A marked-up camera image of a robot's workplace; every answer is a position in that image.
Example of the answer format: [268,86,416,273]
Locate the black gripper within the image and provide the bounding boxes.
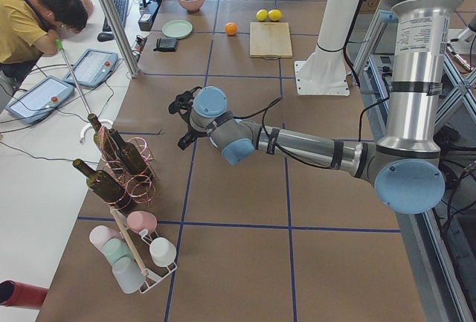
[168,86,202,150]

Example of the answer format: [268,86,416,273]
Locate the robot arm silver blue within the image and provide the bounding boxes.
[169,0,463,214]

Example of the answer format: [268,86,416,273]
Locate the pale green plate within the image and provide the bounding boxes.
[162,19,193,39]

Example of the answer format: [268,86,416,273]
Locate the dark green wine bottle middle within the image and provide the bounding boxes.
[108,128,154,181]

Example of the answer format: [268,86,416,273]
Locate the dark green wine bottle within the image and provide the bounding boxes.
[108,128,154,181]
[72,158,137,214]
[87,113,116,161]

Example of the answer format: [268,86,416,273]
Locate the dark green wine bottle back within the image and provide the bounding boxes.
[87,113,116,161]

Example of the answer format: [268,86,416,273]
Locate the dark green wine bottle front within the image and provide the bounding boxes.
[72,158,137,214]

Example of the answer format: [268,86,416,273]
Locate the dark grey folded cloth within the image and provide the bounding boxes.
[153,37,179,52]

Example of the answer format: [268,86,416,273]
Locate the white cup right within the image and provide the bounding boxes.
[149,237,176,267]

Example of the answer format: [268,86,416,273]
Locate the teach pendant tablet far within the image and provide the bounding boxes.
[72,48,118,88]

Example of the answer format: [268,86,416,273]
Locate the teach pendant tablet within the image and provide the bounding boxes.
[72,48,118,88]
[6,76,74,124]

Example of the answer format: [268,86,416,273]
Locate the orange mandarin fruit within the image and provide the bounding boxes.
[225,22,238,36]

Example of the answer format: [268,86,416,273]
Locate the pink cup left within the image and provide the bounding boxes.
[89,225,123,252]

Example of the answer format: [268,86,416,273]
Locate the mint green cup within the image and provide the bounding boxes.
[101,238,132,265]

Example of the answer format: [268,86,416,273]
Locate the wooden cutting board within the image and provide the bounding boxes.
[249,22,293,58]

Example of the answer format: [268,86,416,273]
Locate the black computer mouse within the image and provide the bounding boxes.
[97,32,115,42]

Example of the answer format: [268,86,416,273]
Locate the light grey cup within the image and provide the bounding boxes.
[112,257,146,294]

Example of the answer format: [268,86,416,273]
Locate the yellow lemon far side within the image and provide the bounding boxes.
[256,9,268,22]

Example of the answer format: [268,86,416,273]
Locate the teach pendant tablet near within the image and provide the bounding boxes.
[6,76,74,124]

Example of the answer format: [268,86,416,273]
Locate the black keyboard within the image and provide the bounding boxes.
[101,0,130,33]

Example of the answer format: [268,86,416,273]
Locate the yellow lemon near board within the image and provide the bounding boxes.
[268,9,283,22]

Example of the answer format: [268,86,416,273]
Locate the person in yellow shirt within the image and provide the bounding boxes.
[1,0,94,98]

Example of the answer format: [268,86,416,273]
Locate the red cylinder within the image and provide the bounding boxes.
[1,280,48,310]

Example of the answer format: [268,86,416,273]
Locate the copper wire bottle rack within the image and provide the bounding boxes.
[94,126,155,207]

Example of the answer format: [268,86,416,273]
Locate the white ring holder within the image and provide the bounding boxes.
[79,119,113,144]

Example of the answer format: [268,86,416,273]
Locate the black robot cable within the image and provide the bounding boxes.
[234,95,391,169]

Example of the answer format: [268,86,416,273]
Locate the wooden rack handle stick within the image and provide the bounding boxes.
[110,209,148,277]

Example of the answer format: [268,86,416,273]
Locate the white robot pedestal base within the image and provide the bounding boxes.
[295,0,360,96]

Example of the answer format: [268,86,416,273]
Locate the metal rod green handle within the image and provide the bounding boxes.
[55,39,91,115]

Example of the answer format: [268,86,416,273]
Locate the aluminium frame post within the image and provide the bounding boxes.
[99,0,140,78]

